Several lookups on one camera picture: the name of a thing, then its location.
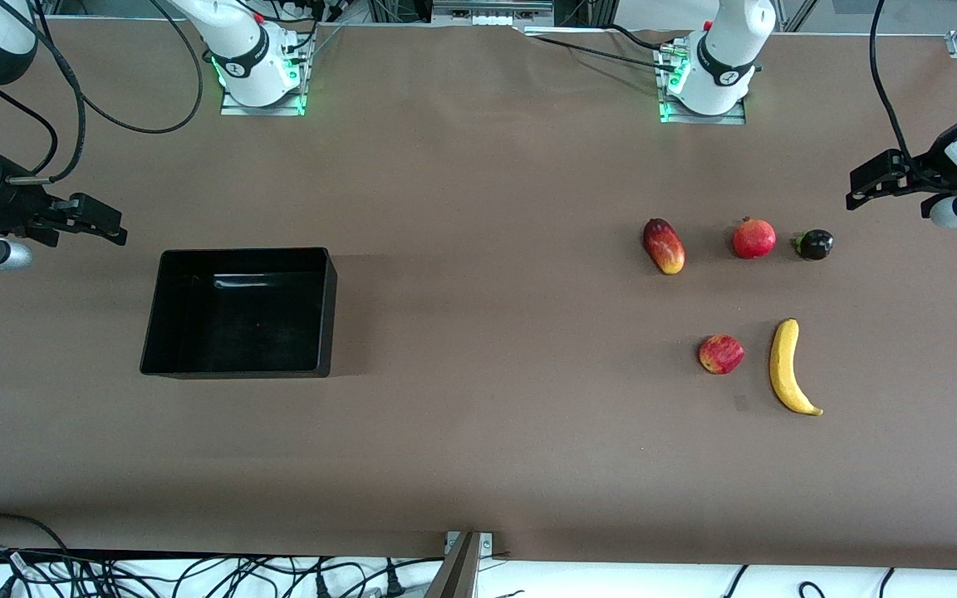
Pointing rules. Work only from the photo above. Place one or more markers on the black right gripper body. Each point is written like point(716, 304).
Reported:
point(12, 205)

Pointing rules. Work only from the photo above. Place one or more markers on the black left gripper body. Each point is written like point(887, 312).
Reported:
point(925, 172)

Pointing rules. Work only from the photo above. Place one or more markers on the black plastic box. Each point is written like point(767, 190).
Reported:
point(238, 316)

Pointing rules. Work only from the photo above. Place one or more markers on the yellow banana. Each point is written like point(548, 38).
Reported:
point(784, 365)

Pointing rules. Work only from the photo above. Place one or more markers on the red apple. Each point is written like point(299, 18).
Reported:
point(720, 355)

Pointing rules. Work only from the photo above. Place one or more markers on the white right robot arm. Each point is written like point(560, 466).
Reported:
point(254, 58)

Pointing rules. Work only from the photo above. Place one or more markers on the dark purple mangosteen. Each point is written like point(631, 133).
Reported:
point(815, 245)

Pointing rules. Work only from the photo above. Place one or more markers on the red pomegranate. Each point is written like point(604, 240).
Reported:
point(754, 239)

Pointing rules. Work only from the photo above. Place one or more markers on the red yellow mango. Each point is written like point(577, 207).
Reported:
point(664, 247)

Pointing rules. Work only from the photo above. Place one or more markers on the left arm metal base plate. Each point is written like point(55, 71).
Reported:
point(703, 119)

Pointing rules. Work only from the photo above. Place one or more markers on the grey camera pole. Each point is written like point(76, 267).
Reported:
point(455, 577)

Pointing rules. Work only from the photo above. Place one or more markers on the small metal bracket plate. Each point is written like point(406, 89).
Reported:
point(485, 543)

